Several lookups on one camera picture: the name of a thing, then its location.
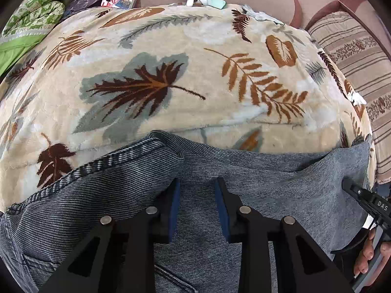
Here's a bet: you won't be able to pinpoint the cream leaf print blanket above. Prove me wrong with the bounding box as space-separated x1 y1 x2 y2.
0 3 375 214

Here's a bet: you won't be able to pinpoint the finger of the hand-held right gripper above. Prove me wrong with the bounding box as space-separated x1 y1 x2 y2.
341 178 372 204

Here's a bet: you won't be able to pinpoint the striped beige cushion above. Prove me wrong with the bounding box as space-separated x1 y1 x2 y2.
307 10 391 184

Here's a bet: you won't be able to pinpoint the pale grey glove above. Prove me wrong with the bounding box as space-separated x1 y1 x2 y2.
243 4 285 25

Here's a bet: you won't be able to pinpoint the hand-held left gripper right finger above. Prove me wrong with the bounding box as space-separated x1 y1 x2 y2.
214 177 352 293

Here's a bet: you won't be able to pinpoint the person's right hand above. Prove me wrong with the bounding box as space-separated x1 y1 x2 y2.
353 228 383 279

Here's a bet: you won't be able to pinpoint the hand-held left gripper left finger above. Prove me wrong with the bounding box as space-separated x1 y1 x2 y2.
38 178 181 293

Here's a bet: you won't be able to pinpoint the dark purple plastic bag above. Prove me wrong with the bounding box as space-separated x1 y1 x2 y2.
63 0 112 18

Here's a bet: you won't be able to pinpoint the grey-blue denim pants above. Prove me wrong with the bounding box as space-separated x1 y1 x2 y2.
0 130 375 293

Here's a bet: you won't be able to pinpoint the green patterned quilt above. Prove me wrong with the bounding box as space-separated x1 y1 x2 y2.
0 0 92 77

